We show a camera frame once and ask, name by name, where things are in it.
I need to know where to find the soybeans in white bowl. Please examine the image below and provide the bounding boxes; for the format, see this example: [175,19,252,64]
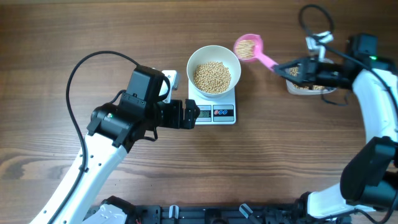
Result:
[193,62,231,94]

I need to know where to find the white digital kitchen scale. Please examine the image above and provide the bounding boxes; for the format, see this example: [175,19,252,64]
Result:
[188,82,236,125]

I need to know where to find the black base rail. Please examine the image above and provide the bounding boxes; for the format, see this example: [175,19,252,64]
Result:
[83,203,293,224]

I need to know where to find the yellow soybeans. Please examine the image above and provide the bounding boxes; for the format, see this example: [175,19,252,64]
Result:
[289,67,325,90]

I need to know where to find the left black cable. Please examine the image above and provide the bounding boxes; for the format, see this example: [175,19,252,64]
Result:
[65,50,141,224]

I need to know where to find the clear plastic container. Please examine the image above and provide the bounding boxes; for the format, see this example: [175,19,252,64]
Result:
[286,58,336,95]

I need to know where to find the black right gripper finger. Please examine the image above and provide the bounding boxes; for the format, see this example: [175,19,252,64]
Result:
[274,69,310,86]
[273,57,314,71]

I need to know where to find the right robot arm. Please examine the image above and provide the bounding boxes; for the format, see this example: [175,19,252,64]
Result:
[273,34,397,223]

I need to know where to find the white round bowl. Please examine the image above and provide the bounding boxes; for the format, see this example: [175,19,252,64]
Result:
[187,45,241,98]

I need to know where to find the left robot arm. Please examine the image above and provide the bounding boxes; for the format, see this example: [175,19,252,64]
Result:
[33,65,200,223]

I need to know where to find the pink plastic measuring scoop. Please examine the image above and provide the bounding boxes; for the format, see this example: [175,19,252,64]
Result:
[233,34,278,72]

